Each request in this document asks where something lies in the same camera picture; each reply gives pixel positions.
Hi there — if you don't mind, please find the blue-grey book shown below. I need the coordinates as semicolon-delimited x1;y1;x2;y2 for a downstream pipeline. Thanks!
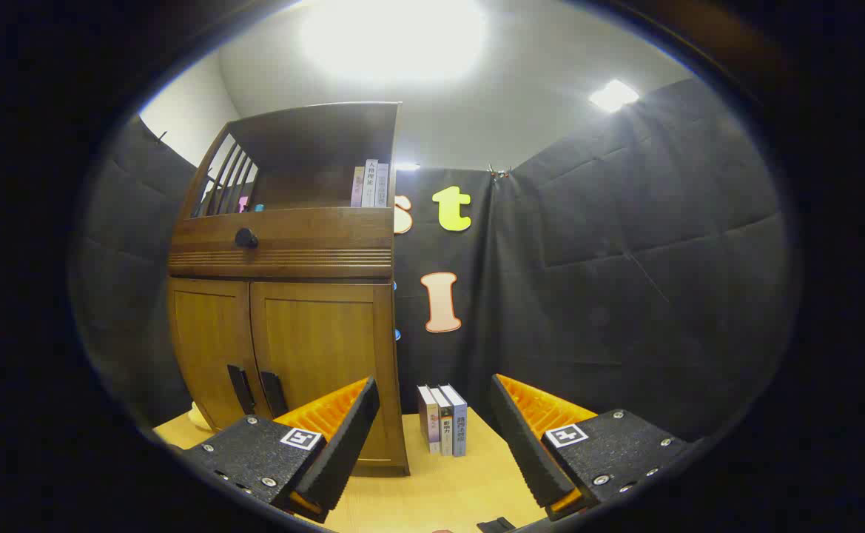
440;383;468;457

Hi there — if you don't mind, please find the cream and purple book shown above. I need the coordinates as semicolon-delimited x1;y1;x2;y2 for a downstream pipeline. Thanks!
417;385;442;454

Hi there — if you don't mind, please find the white and orange book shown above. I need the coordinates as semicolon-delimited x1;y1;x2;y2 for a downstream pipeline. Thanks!
430;386;454;457

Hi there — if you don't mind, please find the large ceiling light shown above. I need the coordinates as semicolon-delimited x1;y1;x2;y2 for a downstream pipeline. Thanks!
299;0;488;82

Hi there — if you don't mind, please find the small ceiling light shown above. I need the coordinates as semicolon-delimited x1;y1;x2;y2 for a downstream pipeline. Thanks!
589;79;640;113

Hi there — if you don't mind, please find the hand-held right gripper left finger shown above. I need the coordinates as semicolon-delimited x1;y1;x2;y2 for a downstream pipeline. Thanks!
181;376;381;524

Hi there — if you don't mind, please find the black backdrop cloth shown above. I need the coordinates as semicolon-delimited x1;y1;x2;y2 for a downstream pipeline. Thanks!
70;78;799;445

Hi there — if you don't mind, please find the wooden drawer with black knob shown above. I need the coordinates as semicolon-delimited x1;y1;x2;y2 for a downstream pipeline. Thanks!
168;207;394;279

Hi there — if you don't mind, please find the wooden shoe cabinet door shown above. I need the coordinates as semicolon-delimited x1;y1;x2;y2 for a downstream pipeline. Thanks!
249;280;407;467
169;278;270;430

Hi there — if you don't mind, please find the wooden double-door shoe cabinet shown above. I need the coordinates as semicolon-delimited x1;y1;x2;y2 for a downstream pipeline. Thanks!
167;101;411;476

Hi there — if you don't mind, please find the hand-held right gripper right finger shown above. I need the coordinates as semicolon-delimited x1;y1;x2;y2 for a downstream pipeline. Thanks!
490;374;699;521

